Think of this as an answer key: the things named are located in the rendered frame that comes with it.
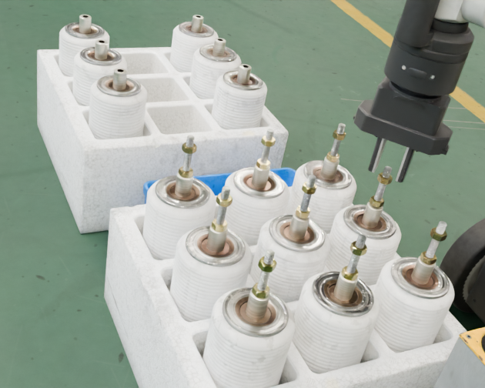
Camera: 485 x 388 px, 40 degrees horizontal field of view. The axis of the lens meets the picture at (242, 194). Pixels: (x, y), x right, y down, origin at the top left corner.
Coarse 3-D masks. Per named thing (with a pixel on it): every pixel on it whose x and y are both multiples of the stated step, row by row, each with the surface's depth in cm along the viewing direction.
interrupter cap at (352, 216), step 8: (352, 208) 96; (360, 208) 96; (344, 216) 94; (352, 216) 94; (360, 216) 95; (384, 216) 95; (352, 224) 93; (360, 224) 93; (384, 224) 94; (392, 224) 94; (360, 232) 91; (368, 232) 92; (376, 232) 92; (384, 232) 92; (392, 232) 92
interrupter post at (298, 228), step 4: (296, 216) 87; (308, 216) 87; (292, 220) 88; (296, 220) 87; (300, 220) 87; (304, 220) 87; (308, 220) 87; (292, 224) 88; (296, 224) 87; (300, 224) 87; (304, 224) 87; (292, 228) 88; (296, 228) 87; (300, 228) 87; (304, 228) 87; (292, 232) 88; (296, 232) 88; (300, 232) 88; (304, 232) 88; (292, 236) 88; (296, 236) 88; (300, 236) 88; (304, 236) 89
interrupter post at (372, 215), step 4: (368, 204) 92; (368, 208) 92; (372, 208) 92; (376, 208) 92; (380, 208) 92; (364, 212) 93; (368, 212) 92; (372, 212) 92; (376, 212) 92; (380, 212) 92; (364, 216) 93; (368, 216) 93; (372, 216) 92; (376, 216) 92; (364, 220) 93; (368, 220) 93; (372, 220) 93; (376, 220) 93; (364, 224) 93; (368, 224) 93; (372, 224) 93; (376, 224) 93
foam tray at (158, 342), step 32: (128, 224) 96; (128, 256) 92; (128, 288) 94; (160, 288) 86; (128, 320) 96; (160, 320) 82; (448, 320) 91; (128, 352) 98; (160, 352) 84; (192, 352) 79; (288, 352) 81; (384, 352) 84; (416, 352) 85; (448, 352) 86; (160, 384) 85; (192, 384) 75; (288, 384) 77; (320, 384) 78; (352, 384) 79; (384, 384) 82; (416, 384) 86
